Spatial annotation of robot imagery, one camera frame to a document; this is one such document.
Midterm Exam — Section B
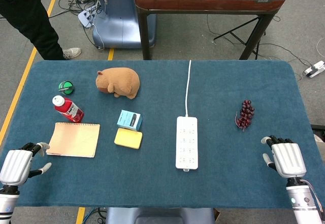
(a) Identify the thin black floor cable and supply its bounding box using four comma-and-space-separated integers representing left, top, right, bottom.
258, 42, 310, 76

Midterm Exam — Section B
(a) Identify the white floor power strip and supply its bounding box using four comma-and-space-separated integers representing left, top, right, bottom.
303, 60, 325, 78

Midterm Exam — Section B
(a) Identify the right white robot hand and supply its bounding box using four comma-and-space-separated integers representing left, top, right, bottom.
261, 135, 307, 179

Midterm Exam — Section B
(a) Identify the brown mahjong table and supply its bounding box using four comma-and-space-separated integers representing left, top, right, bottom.
134, 0, 288, 61

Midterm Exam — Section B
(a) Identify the brown capybara plush toy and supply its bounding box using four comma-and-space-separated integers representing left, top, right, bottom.
95, 67, 141, 100

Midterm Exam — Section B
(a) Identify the blue tablecloth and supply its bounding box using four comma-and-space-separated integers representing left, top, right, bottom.
0, 59, 321, 209

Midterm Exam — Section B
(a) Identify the spiral notebook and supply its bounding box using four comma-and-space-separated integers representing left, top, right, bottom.
46, 122, 101, 158

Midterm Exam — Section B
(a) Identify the green black ball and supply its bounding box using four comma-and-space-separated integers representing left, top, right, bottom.
58, 80, 75, 95

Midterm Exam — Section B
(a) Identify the light blue carton box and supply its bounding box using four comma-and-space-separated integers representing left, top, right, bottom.
116, 109, 142, 132

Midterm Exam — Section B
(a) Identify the standing person in black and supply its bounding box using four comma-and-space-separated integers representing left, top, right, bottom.
0, 0, 82, 61

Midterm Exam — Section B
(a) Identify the yellow sponge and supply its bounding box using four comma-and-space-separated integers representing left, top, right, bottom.
114, 128, 143, 150

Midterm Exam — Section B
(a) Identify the dark red grape bunch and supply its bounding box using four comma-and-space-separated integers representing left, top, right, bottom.
235, 99, 255, 132

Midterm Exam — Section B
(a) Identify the white floor strip with plugs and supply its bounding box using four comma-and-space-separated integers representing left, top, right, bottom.
77, 4, 102, 29

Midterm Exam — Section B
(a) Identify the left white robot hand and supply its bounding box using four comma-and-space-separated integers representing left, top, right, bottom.
0, 142, 52, 186

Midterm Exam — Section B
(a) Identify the white cable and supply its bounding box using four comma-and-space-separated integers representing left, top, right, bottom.
184, 59, 192, 117

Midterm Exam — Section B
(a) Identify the red NFC juice bottle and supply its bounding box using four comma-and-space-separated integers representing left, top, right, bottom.
52, 95, 85, 123

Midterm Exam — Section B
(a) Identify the robot torso base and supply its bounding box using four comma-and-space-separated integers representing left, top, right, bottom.
105, 207, 216, 224

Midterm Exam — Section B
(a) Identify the blue machine pedestal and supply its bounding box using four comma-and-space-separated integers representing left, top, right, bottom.
92, 0, 157, 49

